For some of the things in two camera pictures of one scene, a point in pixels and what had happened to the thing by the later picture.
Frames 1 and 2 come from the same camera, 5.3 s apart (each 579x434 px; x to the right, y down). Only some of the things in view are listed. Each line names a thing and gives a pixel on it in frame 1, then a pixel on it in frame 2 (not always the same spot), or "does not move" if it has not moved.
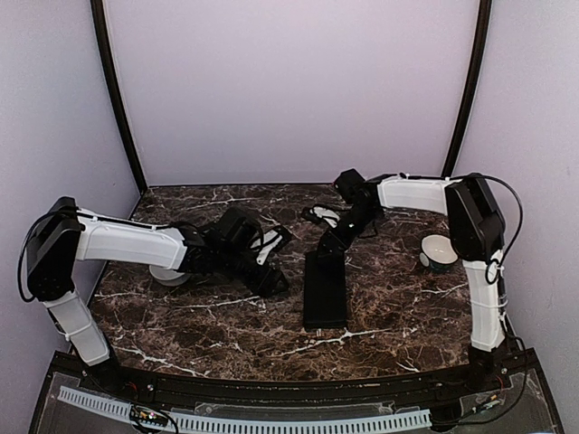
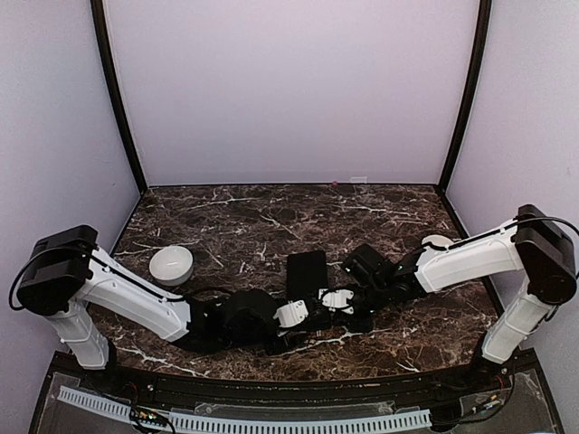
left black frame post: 99,23 does not move
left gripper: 266,283 -> 283,344
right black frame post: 470,87 does not move
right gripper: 327,238 -> 364,325
